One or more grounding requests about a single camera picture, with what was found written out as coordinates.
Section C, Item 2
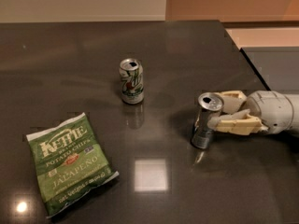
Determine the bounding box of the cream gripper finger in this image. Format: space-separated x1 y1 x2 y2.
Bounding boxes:
217 91 247 114
207 109 268 135

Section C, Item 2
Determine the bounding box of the Red Bull can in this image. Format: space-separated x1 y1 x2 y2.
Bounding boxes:
191 92 224 149

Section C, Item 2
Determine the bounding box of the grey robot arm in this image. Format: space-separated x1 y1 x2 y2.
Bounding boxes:
207 91 299 135

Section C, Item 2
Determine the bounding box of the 7up soda can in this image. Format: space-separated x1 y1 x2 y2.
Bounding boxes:
119 58 144 105

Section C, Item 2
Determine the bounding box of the grey side table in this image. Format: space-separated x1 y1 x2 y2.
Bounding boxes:
241 47 299 94

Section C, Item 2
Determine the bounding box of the green Kettle chips bag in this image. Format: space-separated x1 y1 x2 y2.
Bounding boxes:
26 113 119 217

